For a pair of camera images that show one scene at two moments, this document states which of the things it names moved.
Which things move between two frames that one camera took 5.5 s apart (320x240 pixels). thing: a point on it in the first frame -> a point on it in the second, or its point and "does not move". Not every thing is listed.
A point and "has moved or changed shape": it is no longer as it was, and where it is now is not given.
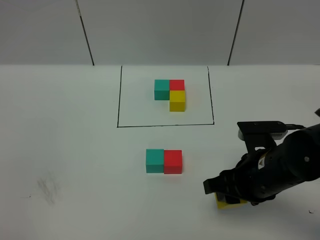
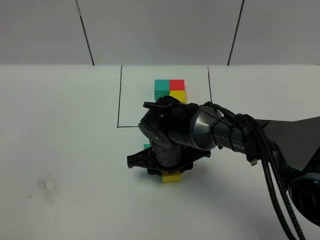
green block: [154, 162] has moved or changed shape
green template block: [161, 92] does not move
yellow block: [223, 204] -> [175, 177]
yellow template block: [177, 100] does not move
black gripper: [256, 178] -> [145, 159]
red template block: [177, 85] does not move
